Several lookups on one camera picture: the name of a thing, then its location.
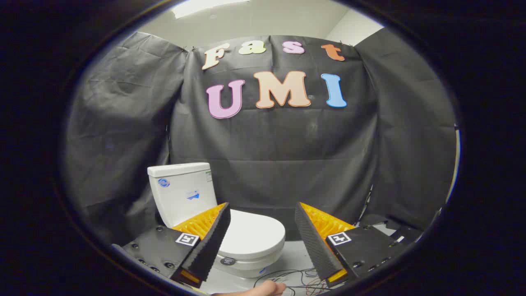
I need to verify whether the white toilet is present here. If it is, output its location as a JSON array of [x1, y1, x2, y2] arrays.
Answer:
[[147, 162, 286, 279]]

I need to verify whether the white toilet lid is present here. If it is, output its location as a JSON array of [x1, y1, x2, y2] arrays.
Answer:
[[217, 208, 286, 266]]

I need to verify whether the black backdrop cloth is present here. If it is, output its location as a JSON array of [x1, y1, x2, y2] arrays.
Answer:
[[62, 28, 457, 246]]

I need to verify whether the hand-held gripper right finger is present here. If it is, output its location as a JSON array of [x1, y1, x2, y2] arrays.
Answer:
[[294, 201, 423, 288]]

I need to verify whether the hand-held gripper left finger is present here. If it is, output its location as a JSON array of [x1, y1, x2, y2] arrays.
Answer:
[[111, 201, 232, 289]]

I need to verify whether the tangle of black cables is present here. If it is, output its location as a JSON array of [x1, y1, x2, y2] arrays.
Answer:
[[253, 267, 334, 296]]

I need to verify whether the ceiling light panel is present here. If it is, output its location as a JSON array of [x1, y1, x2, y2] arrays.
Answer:
[[172, 0, 249, 19]]

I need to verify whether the white toilet seat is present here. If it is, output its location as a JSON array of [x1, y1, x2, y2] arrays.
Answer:
[[212, 243, 286, 272]]

